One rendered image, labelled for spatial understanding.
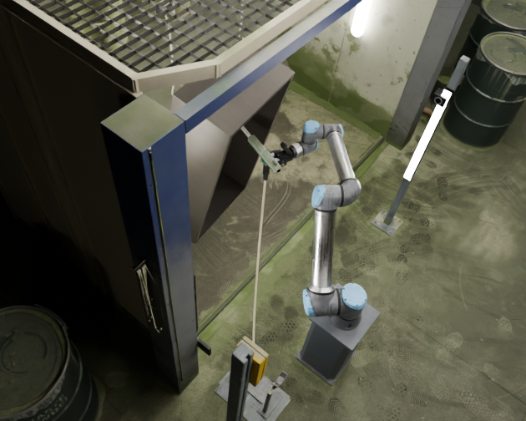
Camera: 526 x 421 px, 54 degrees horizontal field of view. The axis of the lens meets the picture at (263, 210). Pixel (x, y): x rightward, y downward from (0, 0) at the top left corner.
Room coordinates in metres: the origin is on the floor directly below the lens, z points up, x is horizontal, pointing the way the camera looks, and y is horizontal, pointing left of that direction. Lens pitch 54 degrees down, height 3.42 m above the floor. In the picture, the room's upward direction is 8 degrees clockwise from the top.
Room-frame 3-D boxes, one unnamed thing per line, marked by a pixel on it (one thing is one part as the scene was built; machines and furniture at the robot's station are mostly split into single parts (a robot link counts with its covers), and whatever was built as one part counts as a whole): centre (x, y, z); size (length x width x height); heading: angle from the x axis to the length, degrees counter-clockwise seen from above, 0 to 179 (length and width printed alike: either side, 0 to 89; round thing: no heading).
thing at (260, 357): (0.73, -0.03, 1.42); 0.12 x 0.06 x 0.26; 57
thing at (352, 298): (1.38, -0.55, 0.83); 0.17 x 0.15 x 0.18; 100
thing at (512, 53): (3.85, -1.90, 0.86); 0.54 x 0.54 x 0.01
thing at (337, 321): (1.38, -0.56, 0.69); 0.19 x 0.19 x 0.10
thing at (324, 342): (1.38, -0.56, 0.32); 0.31 x 0.31 x 0.64; 57
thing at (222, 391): (0.81, -0.07, 0.78); 0.31 x 0.23 x 0.01; 57
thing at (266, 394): (0.82, -0.08, 0.95); 0.26 x 0.15 x 0.32; 57
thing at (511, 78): (3.84, -1.89, 0.44); 0.59 x 0.58 x 0.89; 162
